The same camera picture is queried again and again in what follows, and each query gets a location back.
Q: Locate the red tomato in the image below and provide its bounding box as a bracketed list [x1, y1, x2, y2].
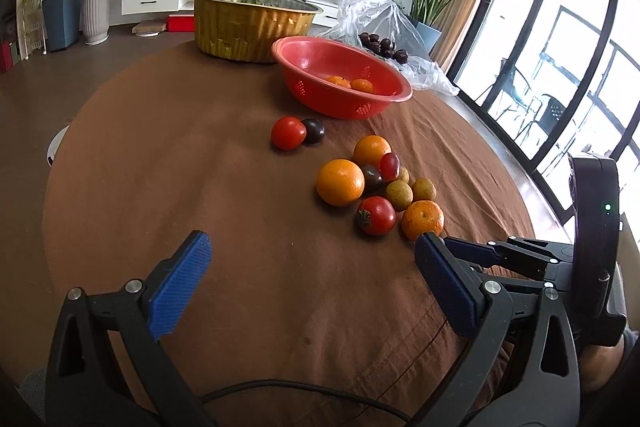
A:
[271, 116, 307, 151]
[356, 196, 397, 236]

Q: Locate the white round stool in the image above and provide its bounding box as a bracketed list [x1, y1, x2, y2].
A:
[47, 125, 71, 168]

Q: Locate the dark purple plum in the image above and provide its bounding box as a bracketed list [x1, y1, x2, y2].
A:
[301, 118, 325, 144]
[361, 164, 384, 192]

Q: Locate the person's grey clothing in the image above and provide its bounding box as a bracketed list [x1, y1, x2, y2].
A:
[17, 367, 51, 427]

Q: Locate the person's right hand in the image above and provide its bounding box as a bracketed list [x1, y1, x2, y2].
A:
[580, 339, 626, 393]

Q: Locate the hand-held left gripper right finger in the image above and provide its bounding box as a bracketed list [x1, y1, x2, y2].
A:
[414, 232, 583, 427]

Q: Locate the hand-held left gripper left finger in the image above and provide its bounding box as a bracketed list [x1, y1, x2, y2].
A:
[45, 231, 216, 427]

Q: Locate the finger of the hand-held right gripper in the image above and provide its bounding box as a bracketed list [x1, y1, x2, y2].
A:
[444, 236, 576, 284]

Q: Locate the pile of dark plums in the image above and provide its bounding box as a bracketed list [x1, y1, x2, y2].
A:
[358, 32, 408, 64]

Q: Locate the brown tablecloth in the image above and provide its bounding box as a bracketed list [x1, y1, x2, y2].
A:
[42, 39, 538, 427]

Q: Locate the plant in white ribbed planter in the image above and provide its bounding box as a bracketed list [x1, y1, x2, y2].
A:
[82, 0, 119, 46]

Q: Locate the black framed glass door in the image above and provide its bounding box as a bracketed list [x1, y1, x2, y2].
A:
[445, 0, 640, 228]

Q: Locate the black outdoor chair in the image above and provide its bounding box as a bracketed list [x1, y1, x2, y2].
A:
[536, 93, 569, 144]
[500, 67, 534, 118]

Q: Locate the red plastic colander basket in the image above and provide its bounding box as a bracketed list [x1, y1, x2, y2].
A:
[271, 36, 414, 120]

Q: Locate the black cable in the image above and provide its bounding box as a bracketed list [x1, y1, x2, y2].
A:
[200, 379, 413, 425]

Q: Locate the large orange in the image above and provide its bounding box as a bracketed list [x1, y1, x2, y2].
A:
[315, 159, 366, 207]

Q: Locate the gold foil basin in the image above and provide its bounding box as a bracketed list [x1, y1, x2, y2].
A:
[189, 0, 324, 64]

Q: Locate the clear plastic bag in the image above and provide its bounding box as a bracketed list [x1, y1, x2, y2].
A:
[330, 0, 460, 96]

